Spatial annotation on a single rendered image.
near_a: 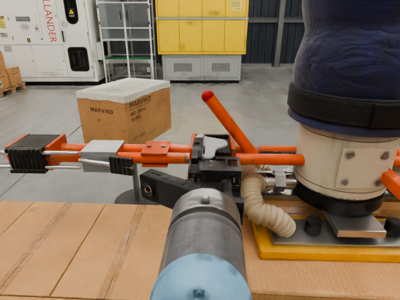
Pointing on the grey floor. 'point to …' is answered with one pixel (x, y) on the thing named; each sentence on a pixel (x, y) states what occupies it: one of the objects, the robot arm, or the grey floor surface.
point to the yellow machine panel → (202, 40)
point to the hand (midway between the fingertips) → (198, 153)
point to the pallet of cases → (9, 78)
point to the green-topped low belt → (127, 65)
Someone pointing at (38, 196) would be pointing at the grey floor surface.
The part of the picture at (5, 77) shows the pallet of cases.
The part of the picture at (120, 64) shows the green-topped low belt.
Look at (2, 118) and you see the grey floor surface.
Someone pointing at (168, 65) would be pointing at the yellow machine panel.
